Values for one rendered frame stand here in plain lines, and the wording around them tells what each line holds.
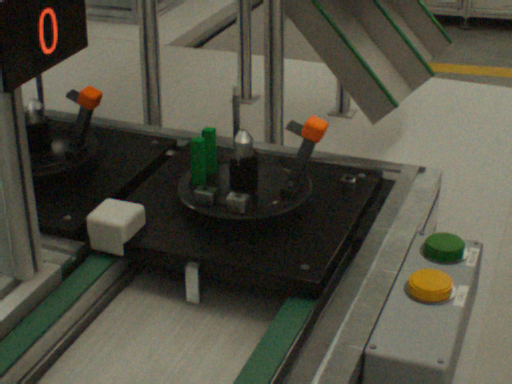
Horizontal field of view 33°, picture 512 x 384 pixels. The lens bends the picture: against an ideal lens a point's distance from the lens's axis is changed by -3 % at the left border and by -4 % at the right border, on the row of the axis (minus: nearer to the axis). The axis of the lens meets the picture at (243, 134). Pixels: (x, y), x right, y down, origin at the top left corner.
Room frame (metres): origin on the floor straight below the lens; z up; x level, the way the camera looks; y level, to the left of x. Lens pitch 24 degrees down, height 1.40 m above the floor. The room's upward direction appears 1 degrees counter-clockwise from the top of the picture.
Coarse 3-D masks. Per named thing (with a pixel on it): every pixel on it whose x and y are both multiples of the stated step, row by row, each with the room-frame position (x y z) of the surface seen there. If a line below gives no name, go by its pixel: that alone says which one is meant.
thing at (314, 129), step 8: (312, 120) 0.78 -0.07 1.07; (320, 120) 0.78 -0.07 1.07; (288, 128) 0.78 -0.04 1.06; (296, 128) 0.78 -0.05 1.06; (304, 128) 0.77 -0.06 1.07; (312, 128) 0.77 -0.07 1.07; (320, 128) 0.77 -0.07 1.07; (304, 136) 0.77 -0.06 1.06; (312, 136) 0.77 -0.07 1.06; (320, 136) 0.77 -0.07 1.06; (304, 144) 0.78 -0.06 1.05; (312, 144) 0.77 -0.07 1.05; (304, 152) 0.78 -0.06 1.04; (296, 160) 0.78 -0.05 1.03; (304, 160) 0.78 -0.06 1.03; (296, 168) 0.78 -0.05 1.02; (304, 168) 0.78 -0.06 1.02; (288, 176) 0.78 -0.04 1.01; (296, 176) 0.78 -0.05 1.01; (288, 184) 0.78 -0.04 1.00; (296, 184) 0.78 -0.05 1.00
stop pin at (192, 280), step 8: (192, 264) 0.69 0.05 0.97; (200, 264) 0.69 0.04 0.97; (192, 272) 0.69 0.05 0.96; (200, 272) 0.69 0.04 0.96; (192, 280) 0.69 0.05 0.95; (200, 280) 0.69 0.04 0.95; (192, 288) 0.69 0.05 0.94; (200, 288) 0.69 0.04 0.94; (192, 296) 0.69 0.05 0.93; (200, 296) 0.69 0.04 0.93
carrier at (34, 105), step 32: (32, 128) 0.89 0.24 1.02; (64, 128) 0.96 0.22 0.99; (96, 128) 1.00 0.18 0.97; (32, 160) 0.85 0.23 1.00; (64, 160) 0.87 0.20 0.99; (96, 160) 0.89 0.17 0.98; (128, 160) 0.91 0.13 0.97; (160, 160) 0.93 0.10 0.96; (64, 192) 0.83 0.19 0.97; (96, 192) 0.83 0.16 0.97; (128, 192) 0.85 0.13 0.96; (64, 224) 0.76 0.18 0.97
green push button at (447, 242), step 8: (448, 232) 0.73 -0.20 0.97; (432, 240) 0.72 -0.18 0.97; (440, 240) 0.72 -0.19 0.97; (448, 240) 0.72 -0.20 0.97; (456, 240) 0.71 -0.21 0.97; (424, 248) 0.71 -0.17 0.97; (432, 248) 0.70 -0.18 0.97; (440, 248) 0.70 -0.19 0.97; (448, 248) 0.70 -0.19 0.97; (456, 248) 0.70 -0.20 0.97; (464, 248) 0.71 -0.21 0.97; (432, 256) 0.70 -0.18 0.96; (440, 256) 0.69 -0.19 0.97; (448, 256) 0.69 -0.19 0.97; (456, 256) 0.69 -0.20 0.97
